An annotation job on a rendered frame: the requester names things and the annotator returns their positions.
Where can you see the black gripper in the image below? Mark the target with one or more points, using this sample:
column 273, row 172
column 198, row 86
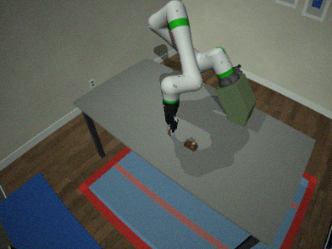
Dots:
column 172, row 122

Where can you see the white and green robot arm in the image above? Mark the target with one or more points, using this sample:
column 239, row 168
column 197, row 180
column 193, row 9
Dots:
column 172, row 24

